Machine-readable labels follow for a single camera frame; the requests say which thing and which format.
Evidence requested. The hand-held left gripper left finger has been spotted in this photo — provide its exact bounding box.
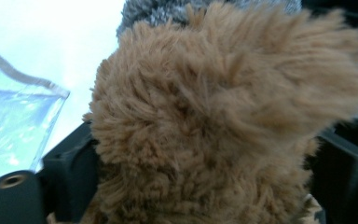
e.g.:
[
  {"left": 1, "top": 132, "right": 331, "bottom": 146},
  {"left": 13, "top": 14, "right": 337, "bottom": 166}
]
[{"left": 43, "top": 122, "right": 102, "bottom": 223}]

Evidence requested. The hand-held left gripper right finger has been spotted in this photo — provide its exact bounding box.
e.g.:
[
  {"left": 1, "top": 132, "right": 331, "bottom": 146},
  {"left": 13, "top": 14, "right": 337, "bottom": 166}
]
[{"left": 307, "top": 108, "right": 358, "bottom": 224}]

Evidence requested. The clear plastic bag beige trim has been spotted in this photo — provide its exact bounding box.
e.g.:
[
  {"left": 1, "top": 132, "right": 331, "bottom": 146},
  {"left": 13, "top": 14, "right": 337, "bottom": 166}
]
[{"left": 0, "top": 38, "right": 71, "bottom": 203}]

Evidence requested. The brown teddy bear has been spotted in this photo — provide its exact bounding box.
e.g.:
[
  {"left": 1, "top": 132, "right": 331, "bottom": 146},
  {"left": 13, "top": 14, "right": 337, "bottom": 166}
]
[{"left": 48, "top": 1, "right": 358, "bottom": 224}]

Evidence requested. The grey knitted cloth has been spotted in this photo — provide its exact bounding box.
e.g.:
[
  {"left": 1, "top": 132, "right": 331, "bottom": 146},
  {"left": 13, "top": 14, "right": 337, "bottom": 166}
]
[{"left": 116, "top": 0, "right": 302, "bottom": 35}]

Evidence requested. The white table sheet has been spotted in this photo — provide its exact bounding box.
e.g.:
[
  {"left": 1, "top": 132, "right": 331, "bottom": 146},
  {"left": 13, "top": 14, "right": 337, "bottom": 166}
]
[{"left": 0, "top": 0, "right": 127, "bottom": 157}]

